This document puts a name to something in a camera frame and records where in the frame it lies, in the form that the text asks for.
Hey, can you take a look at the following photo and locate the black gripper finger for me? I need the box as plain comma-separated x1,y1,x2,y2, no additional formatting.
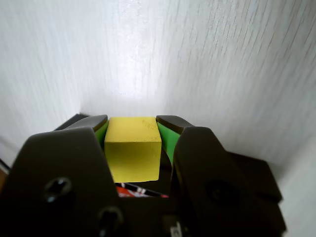
0,114,139,237
155,115,288,237

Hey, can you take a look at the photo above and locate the yellow cube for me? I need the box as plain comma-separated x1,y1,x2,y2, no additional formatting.
104,116,162,183

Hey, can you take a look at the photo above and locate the black cardboard box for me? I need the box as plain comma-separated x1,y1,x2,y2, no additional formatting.
53,113,284,205

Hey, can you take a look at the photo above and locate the orange matchbox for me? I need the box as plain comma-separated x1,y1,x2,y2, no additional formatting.
115,182,170,199

